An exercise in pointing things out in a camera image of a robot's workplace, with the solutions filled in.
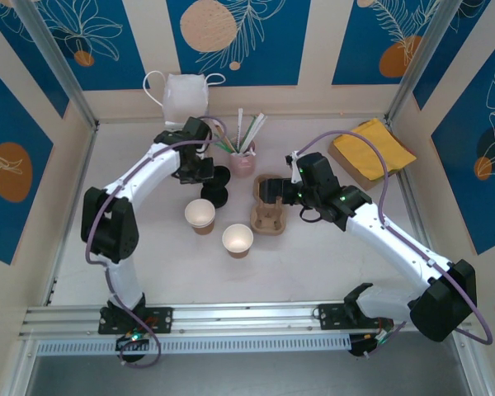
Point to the brown cardboard cup carrier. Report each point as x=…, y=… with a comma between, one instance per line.
x=268, y=222

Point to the brown paper coffee cup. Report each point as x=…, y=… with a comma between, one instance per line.
x=237, y=239
x=200, y=212

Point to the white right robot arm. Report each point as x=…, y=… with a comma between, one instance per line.
x=396, y=247

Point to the arm base electronics board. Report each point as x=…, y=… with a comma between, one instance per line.
x=381, y=339
x=133, y=339

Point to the green straw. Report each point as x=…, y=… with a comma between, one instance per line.
x=224, y=147
x=249, y=130

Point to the pink straw holder cup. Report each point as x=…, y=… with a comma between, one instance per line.
x=243, y=165

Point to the brown paper straw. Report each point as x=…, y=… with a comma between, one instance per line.
x=227, y=140

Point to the brown napkin stack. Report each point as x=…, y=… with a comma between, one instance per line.
x=339, y=154

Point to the white wrapped straw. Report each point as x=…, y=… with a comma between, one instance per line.
x=257, y=125
x=240, y=128

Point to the yellow napkin stack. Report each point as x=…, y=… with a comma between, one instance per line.
x=398, y=148

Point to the aluminium table edge rail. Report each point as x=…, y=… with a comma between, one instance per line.
x=72, y=210
x=414, y=214

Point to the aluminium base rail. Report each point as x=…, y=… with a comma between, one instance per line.
x=247, y=317

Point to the aluminium frame post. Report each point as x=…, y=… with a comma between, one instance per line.
x=61, y=62
x=416, y=62

